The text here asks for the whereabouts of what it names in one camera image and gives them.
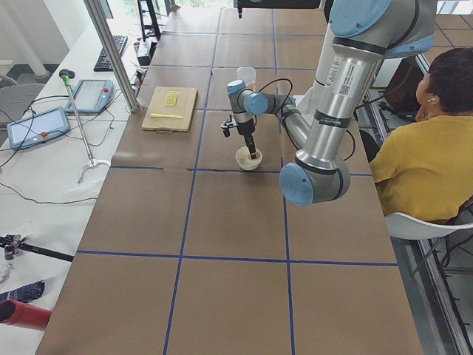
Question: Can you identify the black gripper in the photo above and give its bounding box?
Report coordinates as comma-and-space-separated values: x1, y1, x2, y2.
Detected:
237, 121, 258, 160
237, 0, 243, 18

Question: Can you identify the clear plastic egg box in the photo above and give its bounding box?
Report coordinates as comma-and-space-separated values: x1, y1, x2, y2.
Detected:
236, 67, 256, 90

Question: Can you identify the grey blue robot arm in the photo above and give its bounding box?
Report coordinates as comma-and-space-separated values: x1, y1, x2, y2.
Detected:
221, 0, 437, 206

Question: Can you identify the white round bowl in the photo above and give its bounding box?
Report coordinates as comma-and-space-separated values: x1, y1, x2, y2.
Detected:
235, 146, 262, 171

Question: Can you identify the yellow plastic knife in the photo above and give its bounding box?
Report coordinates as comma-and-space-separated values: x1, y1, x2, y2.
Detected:
149, 113, 183, 119

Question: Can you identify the bamboo cutting board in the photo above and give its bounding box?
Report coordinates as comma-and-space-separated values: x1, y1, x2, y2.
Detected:
141, 87, 197, 132

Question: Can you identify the black keyboard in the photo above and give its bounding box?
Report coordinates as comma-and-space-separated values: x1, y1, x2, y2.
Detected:
92, 35, 129, 72

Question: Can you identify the white chair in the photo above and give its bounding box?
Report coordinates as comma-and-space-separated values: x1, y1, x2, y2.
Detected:
384, 195, 473, 278

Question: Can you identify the far blue teach pendant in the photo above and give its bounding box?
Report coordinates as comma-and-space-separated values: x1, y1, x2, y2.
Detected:
72, 79, 114, 115

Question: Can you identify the blue teach pendant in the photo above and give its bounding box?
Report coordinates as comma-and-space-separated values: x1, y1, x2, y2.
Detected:
72, 79, 114, 115
7, 107, 69, 150

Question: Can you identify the person in yellow shirt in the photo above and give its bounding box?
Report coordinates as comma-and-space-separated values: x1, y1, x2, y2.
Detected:
364, 47, 472, 223

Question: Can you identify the near blue teach pendant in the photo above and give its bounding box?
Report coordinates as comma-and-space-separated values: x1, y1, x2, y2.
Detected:
7, 107, 69, 150

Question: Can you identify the red cylinder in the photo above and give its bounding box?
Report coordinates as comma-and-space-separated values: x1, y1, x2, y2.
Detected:
1, 300, 52, 331

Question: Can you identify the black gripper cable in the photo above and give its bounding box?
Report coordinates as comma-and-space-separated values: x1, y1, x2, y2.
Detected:
254, 78, 295, 112

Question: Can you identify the aluminium frame post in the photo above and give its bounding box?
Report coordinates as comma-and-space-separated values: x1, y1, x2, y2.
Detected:
84, 0, 139, 112

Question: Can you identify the grabber stick green handle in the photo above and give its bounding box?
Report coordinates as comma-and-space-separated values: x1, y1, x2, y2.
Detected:
59, 69, 111, 183

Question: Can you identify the black tripod camera mount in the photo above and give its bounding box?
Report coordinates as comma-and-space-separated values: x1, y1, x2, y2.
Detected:
1, 234, 74, 262

